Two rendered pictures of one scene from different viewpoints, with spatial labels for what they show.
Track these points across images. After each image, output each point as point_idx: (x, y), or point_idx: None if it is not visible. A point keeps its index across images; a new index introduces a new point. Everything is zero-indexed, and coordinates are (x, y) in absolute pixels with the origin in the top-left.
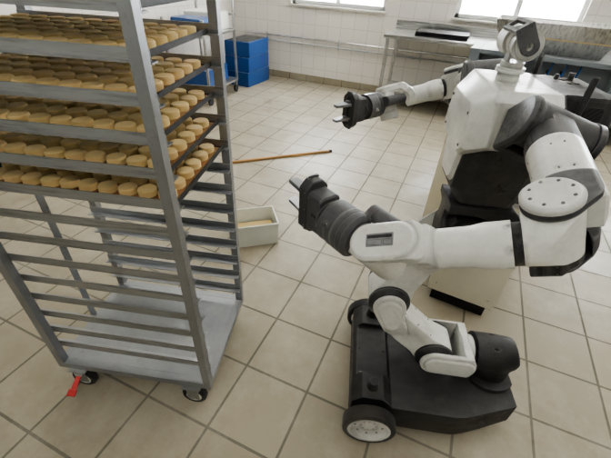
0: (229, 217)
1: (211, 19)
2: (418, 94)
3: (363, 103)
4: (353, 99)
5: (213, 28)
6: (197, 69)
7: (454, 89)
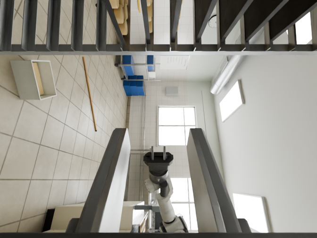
0: (41, 46)
1: (227, 46)
2: (166, 204)
3: (164, 168)
4: (169, 160)
5: (221, 47)
6: (207, 22)
7: (172, 230)
